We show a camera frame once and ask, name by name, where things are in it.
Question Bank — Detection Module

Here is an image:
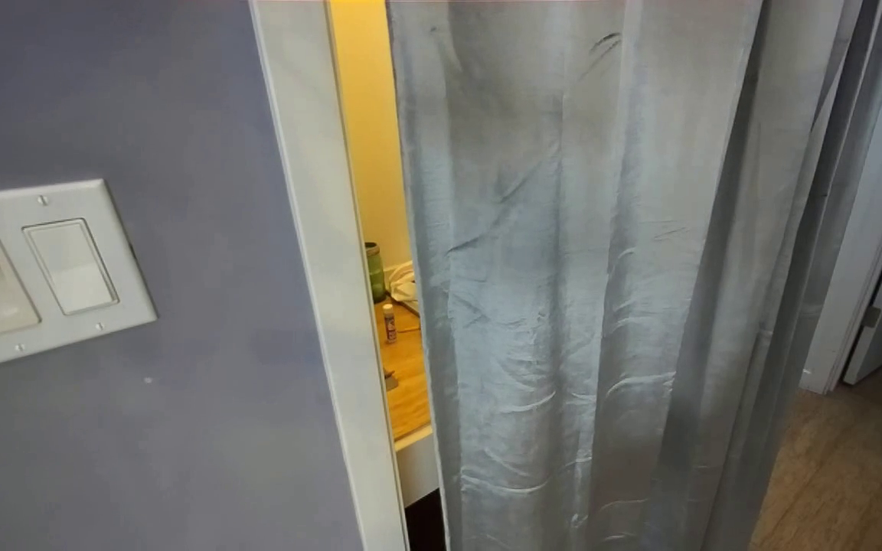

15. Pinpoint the stack of papers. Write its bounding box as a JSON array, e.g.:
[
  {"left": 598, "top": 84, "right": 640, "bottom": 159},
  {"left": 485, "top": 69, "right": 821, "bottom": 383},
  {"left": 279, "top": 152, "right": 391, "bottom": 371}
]
[{"left": 390, "top": 262, "right": 415, "bottom": 302}]

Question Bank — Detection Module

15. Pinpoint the white wall switch plate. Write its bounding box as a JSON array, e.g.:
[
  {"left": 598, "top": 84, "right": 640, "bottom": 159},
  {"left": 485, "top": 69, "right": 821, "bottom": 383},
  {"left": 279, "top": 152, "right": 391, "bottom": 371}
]
[{"left": 0, "top": 181, "right": 157, "bottom": 363}]

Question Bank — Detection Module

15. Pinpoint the small glue stick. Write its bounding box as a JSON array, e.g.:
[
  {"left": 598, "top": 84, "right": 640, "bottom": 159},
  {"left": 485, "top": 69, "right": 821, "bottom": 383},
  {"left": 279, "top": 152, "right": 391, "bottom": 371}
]
[{"left": 380, "top": 302, "right": 395, "bottom": 342}]

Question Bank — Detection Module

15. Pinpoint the wooden built-in desk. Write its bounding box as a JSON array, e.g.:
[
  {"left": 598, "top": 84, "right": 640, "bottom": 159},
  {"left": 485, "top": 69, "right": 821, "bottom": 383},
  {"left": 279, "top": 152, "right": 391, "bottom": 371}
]
[{"left": 373, "top": 293, "right": 441, "bottom": 509}]

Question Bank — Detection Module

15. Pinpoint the green bottle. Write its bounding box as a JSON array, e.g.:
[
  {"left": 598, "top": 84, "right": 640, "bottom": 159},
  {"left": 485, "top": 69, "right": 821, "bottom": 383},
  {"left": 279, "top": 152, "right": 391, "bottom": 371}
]
[{"left": 365, "top": 243, "right": 390, "bottom": 302}]

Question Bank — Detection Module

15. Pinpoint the white closet door frame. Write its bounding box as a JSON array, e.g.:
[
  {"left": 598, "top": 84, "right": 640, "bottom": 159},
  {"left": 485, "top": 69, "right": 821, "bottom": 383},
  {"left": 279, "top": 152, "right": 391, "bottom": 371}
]
[{"left": 252, "top": 0, "right": 408, "bottom": 551}]

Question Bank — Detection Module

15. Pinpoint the grey closet curtain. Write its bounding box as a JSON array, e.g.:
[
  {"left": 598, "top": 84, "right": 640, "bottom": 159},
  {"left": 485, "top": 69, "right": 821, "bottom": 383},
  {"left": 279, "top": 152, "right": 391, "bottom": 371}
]
[{"left": 390, "top": 0, "right": 879, "bottom": 551}]

